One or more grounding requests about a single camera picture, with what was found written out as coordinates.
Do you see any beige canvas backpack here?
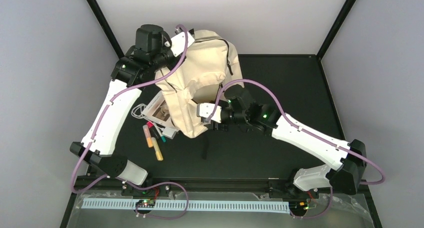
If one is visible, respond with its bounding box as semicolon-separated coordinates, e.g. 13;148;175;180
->
156;30;243;138

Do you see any orange highlighter pen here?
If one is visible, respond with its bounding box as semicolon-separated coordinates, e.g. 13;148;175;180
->
143;124;153;148

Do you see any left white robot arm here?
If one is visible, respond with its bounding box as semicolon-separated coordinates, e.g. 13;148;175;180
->
69;24;194;186

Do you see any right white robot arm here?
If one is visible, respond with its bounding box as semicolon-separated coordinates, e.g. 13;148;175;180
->
197;85;367;198

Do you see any white coffee cover book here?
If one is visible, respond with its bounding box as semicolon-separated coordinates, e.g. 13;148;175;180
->
141;92;174;128

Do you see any pink highlighter pen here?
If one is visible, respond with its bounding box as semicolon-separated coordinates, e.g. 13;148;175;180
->
146;122;154;129

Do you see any yellow highlighter pen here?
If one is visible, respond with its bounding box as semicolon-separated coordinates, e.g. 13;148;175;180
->
151;138;164;161

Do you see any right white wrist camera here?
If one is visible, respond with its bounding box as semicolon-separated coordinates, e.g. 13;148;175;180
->
196;103;222;123

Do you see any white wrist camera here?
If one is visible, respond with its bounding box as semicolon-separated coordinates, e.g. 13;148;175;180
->
170;32;195;57
196;103;222;123

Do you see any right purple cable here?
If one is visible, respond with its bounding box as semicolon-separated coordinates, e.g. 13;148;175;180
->
211;80;386;220

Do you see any purple cable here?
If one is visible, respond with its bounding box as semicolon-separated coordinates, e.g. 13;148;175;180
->
211;80;386;220
70;24;190;220

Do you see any white charger with cable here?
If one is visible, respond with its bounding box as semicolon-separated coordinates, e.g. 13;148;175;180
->
130;102;178;142

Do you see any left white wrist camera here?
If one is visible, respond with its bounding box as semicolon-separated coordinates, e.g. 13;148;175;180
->
170;32;195;57

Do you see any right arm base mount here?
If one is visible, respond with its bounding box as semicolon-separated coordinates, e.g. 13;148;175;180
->
266;180;319;200

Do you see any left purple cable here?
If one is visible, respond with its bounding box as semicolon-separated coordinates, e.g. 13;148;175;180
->
70;24;190;220

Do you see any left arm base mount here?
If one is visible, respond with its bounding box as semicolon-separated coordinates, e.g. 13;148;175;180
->
120;178;173;198

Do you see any light blue slotted cable duct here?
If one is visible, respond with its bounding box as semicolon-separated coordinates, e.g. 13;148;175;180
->
80;198;290;214

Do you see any black frame post left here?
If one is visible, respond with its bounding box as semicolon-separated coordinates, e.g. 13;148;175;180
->
86;0;124;58

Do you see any black frame post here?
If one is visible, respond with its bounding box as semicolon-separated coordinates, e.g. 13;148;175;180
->
316;0;356;61
86;0;124;58

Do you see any black frame post right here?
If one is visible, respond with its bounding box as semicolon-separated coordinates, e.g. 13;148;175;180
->
316;0;356;61

